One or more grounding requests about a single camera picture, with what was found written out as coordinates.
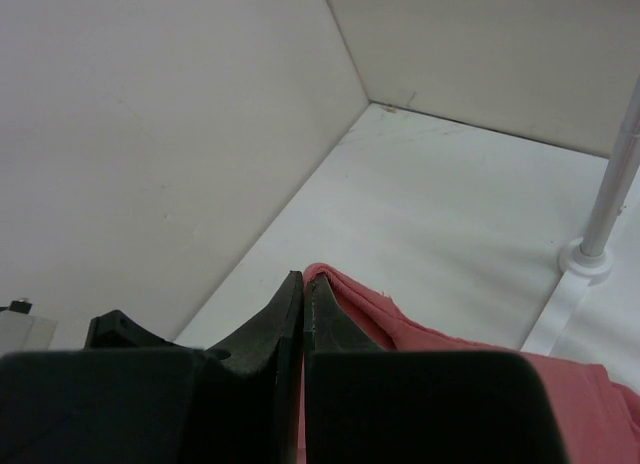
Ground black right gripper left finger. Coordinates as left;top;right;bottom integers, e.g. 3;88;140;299
1;271;303;463

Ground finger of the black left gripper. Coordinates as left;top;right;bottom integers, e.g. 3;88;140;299
84;310;174;349

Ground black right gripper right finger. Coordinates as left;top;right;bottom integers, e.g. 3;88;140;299
303;276;569;463

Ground red t shirt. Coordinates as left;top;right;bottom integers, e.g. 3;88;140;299
303;263;639;463

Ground white clothes rack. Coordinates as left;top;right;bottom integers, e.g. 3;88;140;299
521;86;639;356

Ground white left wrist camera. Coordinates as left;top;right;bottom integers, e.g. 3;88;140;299
0;299;57;355

